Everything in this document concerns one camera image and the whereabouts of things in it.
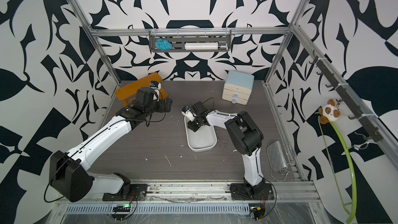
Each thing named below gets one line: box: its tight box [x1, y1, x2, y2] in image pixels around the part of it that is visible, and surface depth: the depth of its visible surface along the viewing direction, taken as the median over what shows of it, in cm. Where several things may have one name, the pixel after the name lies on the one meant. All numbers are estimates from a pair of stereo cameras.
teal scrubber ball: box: [154, 38, 173, 51], surface depth 93 cm
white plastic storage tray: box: [183, 116, 218, 152], surface depth 91 cm
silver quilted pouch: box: [266, 140, 289, 172], surface depth 79 cm
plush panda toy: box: [318, 99, 341, 125], surface depth 62 cm
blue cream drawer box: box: [221, 70, 255, 106], surface depth 103 cm
